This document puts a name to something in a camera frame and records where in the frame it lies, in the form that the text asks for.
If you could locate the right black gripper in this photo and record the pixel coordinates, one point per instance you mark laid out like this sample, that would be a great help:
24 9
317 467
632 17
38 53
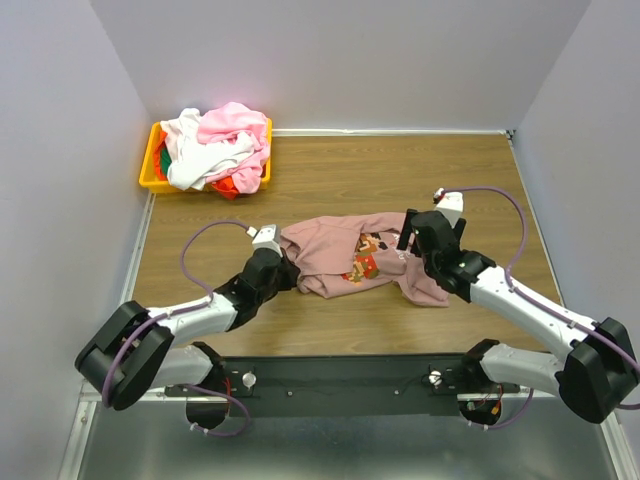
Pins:
417 234

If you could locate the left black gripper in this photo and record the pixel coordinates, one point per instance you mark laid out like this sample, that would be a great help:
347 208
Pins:
288 267

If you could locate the dusty pink mario t-shirt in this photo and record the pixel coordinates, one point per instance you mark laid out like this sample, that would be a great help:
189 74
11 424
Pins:
343 255

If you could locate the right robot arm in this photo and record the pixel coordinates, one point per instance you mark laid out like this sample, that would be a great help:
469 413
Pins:
587 364

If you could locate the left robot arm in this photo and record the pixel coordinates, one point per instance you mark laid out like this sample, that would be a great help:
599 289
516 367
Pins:
134 350

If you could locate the orange red t-shirt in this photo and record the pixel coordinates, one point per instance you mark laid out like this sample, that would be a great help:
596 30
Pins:
226 188

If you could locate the white t-shirt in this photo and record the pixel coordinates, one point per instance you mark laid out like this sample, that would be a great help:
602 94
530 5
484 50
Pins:
192 161

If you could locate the light pink t-shirt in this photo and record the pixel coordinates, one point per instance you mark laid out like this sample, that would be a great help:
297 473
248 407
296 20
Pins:
226 123

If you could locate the yellow plastic bin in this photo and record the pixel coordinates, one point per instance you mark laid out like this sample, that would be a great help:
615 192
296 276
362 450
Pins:
149 180

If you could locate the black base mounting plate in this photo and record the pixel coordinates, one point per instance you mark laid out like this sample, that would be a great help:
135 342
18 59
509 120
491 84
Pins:
359 385

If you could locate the green t-shirt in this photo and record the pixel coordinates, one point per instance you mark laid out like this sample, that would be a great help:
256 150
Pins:
161 161

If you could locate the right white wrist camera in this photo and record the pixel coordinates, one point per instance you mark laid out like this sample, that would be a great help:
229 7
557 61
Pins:
449 204

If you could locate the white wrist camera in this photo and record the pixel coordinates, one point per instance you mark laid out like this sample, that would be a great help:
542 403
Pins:
449 204
266 237

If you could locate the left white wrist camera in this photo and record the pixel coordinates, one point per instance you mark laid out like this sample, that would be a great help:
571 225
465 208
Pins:
266 237

